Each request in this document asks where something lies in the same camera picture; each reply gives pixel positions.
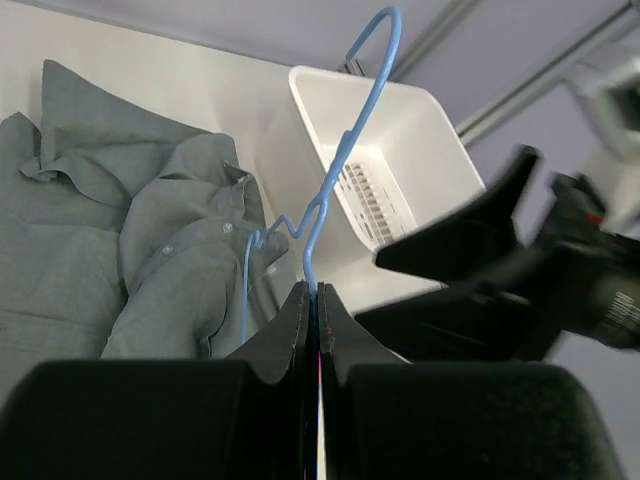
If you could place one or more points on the white plastic bin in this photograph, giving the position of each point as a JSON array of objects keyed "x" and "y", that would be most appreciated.
[{"x": 407, "y": 168}]

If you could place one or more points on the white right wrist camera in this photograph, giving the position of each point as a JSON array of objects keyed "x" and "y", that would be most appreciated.
[{"x": 607, "y": 90}]

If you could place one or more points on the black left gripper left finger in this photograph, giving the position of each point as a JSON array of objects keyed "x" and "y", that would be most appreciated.
[{"x": 248, "y": 416}]

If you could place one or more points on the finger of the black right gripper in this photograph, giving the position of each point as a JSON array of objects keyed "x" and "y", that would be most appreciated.
[
  {"x": 458, "y": 245},
  {"x": 462, "y": 323}
]

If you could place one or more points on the blue wire hanger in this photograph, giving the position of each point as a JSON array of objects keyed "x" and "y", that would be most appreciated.
[{"x": 315, "y": 215}]

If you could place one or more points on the grey button-up shirt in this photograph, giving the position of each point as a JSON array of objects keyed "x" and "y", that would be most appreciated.
[{"x": 124, "y": 235}]

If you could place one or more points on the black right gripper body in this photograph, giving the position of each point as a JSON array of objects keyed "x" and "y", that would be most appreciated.
[{"x": 576, "y": 277}]

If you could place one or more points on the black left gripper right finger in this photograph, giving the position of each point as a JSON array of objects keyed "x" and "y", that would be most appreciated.
[{"x": 388, "y": 419}]

